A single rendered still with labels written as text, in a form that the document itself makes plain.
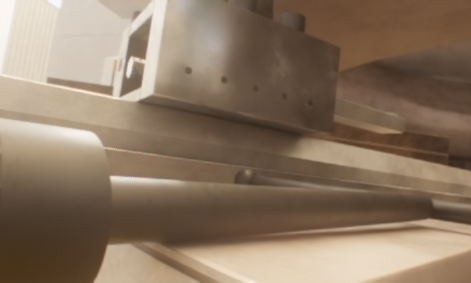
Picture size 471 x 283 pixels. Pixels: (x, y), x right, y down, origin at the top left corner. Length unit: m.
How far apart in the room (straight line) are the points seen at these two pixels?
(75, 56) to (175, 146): 4.33
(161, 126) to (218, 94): 0.13
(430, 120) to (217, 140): 4.23
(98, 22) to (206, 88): 4.32
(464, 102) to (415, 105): 0.61
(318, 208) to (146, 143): 0.51
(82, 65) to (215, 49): 4.24
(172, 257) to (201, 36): 0.57
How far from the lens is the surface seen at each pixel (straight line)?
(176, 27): 0.69
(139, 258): 0.20
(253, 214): 0.20
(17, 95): 0.70
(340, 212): 0.28
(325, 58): 0.89
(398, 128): 1.31
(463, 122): 5.05
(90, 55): 4.87
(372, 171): 1.12
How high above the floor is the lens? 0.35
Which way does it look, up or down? 4 degrees up
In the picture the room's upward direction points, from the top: 7 degrees clockwise
